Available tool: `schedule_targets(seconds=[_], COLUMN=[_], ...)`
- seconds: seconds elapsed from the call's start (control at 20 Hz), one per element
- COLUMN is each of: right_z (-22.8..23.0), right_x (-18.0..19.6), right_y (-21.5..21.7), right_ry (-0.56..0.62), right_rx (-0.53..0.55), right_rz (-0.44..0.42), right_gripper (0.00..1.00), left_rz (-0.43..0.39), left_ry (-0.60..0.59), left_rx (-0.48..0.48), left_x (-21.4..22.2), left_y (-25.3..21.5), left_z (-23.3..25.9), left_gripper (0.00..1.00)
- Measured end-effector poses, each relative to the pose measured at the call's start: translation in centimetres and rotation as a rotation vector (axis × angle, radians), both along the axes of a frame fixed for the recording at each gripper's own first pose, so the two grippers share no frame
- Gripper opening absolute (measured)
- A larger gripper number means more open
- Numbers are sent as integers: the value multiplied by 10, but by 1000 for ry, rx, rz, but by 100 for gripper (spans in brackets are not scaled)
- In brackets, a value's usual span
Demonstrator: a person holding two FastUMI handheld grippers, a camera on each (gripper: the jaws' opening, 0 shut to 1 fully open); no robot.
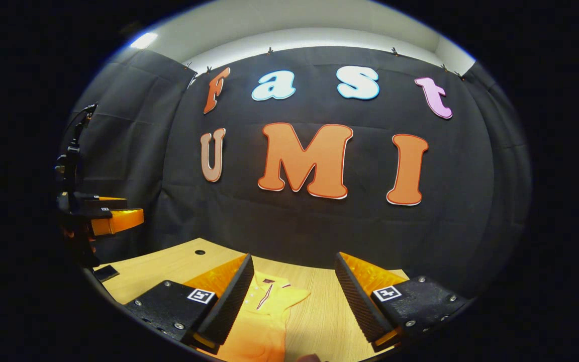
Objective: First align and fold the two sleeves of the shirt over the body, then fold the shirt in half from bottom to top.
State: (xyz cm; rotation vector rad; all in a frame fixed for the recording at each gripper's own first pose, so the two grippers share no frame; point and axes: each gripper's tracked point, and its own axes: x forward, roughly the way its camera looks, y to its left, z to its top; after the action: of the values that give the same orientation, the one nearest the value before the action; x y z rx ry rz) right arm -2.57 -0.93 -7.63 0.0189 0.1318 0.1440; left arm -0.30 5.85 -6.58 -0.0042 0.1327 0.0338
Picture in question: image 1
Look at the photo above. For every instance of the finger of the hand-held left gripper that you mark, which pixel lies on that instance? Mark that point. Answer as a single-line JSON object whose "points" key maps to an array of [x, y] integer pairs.
{"points": [[118, 222], [101, 203]]}

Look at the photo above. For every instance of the ceiling light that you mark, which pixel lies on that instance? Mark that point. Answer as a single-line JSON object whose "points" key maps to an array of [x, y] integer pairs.
{"points": [[143, 40]]}

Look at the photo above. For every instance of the orange T-shirt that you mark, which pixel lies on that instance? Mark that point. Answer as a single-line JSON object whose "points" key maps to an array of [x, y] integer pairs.
{"points": [[264, 332]]}

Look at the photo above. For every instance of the small black flat object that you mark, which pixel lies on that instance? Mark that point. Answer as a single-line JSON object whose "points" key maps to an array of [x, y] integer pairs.
{"points": [[105, 273]]}

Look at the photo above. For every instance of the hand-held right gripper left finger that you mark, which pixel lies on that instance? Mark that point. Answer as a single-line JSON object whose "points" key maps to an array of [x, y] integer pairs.
{"points": [[231, 301]]}

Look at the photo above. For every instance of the black backdrop cloth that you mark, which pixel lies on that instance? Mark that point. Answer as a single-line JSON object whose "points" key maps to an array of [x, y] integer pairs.
{"points": [[294, 221]]}

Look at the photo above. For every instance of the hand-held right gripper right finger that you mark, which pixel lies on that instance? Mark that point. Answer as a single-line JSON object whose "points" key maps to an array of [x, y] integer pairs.
{"points": [[357, 301]]}

